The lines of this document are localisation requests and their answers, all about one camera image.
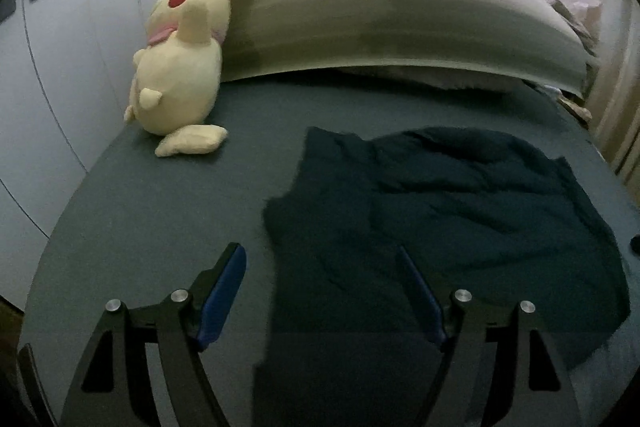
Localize dark puffer jacket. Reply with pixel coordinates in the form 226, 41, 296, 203
253, 128, 630, 426

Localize yellow Pikachu plush toy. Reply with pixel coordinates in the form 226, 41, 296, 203
124, 0, 231, 158

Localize clutter pile on nightstand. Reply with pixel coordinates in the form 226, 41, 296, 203
547, 0, 602, 55

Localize black smartphone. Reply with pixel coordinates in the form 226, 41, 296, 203
17, 343, 58, 427

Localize beige curtain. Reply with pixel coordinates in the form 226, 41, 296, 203
586, 0, 639, 195

